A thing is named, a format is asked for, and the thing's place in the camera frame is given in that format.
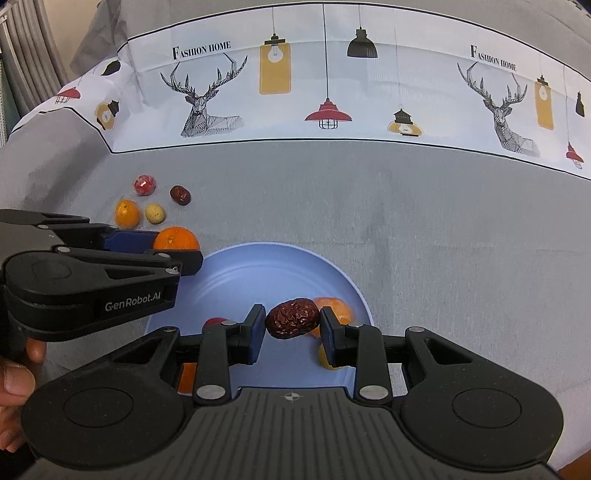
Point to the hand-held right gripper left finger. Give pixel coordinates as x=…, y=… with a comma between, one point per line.
x=255, y=334

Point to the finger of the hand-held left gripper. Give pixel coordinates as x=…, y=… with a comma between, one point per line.
x=189, y=263
x=129, y=241

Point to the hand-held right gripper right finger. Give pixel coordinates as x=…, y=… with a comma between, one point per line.
x=328, y=339

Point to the yellow-green plum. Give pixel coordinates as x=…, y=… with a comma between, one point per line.
x=324, y=362

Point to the orange mandarin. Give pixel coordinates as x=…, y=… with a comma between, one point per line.
x=187, y=378
x=178, y=240
x=127, y=213

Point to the dark red jujube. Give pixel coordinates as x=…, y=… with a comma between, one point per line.
x=180, y=195
x=292, y=319

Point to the small red apple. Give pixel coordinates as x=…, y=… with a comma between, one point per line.
x=216, y=322

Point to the light blue plate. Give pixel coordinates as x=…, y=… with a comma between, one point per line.
x=240, y=281

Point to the person's left hand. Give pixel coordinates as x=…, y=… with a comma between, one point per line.
x=16, y=381

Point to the speckled yellow plum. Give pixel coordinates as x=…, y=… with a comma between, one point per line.
x=154, y=213

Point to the red wrapped candy ball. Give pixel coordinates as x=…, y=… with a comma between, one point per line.
x=145, y=184

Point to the white slatted rack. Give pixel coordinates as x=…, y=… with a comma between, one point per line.
x=32, y=46

